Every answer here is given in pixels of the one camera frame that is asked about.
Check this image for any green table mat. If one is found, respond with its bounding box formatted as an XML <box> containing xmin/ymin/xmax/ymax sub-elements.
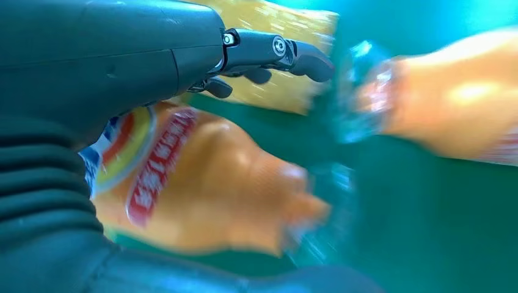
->
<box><xmin>105</xmin><ymin>0</ymin><xmax>518</xmax><ymax>293</ymax></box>

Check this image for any yellow tape sheet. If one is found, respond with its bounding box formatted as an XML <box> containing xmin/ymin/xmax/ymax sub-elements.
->
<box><xmin>190</xmin><ymin>0</ymin><xmax>340</xmax><ymax>116</ymax></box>

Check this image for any orange detergent bottle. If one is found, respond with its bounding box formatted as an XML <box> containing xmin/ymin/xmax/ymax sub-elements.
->
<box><xmin>335</xmin><ymin>26</ymin><xmax>518</xmax><ymax>167</ymax></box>
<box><xmin>79</xmin><ymin>101</ymin><xmax>359</xmax><ymax>270</ymax></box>

